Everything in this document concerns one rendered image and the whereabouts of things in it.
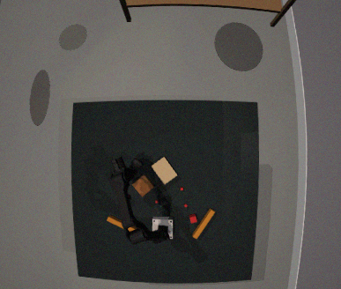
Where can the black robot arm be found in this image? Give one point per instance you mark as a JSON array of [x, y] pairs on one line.
[[119, 181]]

